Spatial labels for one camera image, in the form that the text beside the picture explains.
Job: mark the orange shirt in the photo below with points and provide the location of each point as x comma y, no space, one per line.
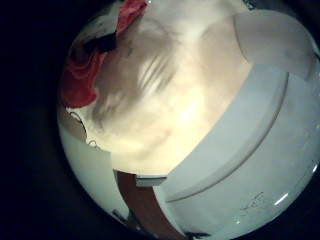
78,83

